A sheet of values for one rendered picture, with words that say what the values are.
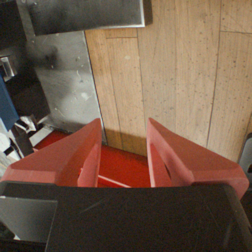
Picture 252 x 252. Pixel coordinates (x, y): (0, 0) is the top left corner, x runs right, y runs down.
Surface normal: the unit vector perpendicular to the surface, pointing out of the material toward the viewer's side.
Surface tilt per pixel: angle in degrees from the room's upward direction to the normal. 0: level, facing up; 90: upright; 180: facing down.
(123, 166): 90
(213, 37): 0
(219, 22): 0
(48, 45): 0
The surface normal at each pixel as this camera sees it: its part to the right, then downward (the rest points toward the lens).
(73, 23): -0.48, 0.54
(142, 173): -0.12, -0.81
